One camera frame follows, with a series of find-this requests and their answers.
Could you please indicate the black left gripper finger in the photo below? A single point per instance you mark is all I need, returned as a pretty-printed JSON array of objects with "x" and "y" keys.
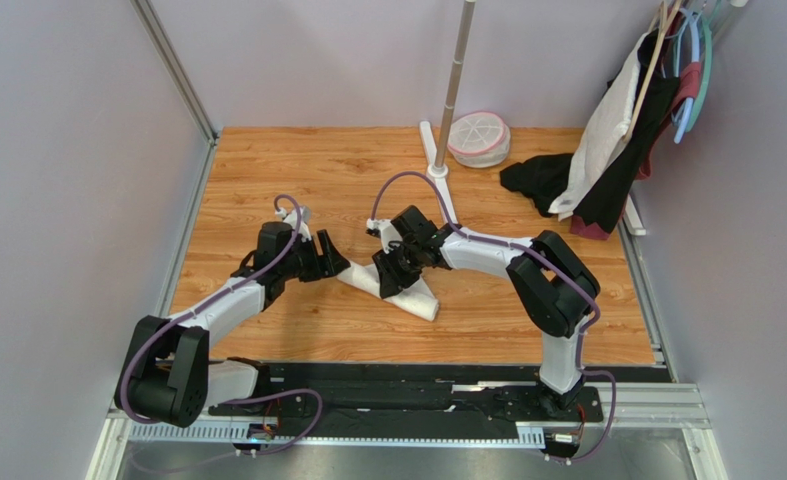
[
  {"x": 327, "y": 248},
  {"x": 321, "y": 267}
]

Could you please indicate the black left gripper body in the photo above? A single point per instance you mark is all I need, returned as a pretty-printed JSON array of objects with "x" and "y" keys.
[{"x": 302, "y": 259}]

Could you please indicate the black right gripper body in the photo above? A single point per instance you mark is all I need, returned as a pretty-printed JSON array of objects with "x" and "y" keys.
[{"x": 398, "y": 266}]

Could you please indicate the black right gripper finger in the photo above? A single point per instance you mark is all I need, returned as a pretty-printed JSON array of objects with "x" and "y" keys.
[
  {"x": 395, "y": 279},
  {"x": 390, "y": 259}
]

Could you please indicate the white cloth napkin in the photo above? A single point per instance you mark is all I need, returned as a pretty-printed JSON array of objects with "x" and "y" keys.
[{"x": 417, "y": 300}]

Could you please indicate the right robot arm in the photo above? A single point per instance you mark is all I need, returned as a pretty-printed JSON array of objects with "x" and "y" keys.
[{"x": 556, "y": 290}]

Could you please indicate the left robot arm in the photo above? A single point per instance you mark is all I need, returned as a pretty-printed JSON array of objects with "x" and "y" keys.
[{"x": 168, "y": 375}]

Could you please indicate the white stand with metal pole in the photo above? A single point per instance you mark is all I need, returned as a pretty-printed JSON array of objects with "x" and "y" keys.
[{"x": 435, "y": 150}]

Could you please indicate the white mesh pink rimmed basket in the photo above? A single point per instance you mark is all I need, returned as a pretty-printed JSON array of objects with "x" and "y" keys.
[{"x": 479, "y": 140}]

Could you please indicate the black cloth on table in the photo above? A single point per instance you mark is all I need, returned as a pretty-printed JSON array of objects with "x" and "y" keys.
[{"x": 541, "y": 179}]

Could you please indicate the black hanging garment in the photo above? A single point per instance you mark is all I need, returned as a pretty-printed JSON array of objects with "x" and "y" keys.
[{"x": 597, "y": 216}]

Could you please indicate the white hanging towel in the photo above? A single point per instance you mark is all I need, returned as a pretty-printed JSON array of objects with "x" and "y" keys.
[{"x": 602, "y": 140}]

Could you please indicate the blue plastic hanger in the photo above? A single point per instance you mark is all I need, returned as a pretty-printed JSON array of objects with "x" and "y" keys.
[{"x": 686, "y": 62}]

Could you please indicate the green plastic hanger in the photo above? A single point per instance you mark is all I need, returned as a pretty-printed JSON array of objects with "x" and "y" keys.
[{"x": 704, "y": 21}]

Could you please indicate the dark red hanging garment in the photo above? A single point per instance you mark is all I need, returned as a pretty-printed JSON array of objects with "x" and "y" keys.
[{"x": 690, "y": 78}]

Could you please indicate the wooden hanger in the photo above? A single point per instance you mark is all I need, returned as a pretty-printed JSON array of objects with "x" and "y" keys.
[{"x": 661, "y": 23}]

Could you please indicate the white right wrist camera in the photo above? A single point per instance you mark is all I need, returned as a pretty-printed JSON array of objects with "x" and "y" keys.
[{"x": 384, "y": 230}]

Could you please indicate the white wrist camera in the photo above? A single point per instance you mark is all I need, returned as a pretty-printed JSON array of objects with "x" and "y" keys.
[
  {"x": 384, "y": 230},
  {"x": 298, "y": 219}
]

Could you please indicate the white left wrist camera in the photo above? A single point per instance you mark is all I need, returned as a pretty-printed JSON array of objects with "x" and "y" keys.
[{"x": 298, "y": 219}]

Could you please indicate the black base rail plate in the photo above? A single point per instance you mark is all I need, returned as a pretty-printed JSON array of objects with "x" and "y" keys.
[{"x": 424, "y": 402}]

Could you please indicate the aluminium frame rail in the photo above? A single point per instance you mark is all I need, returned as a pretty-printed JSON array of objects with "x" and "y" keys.
[{"x": 169, "y": 56}]

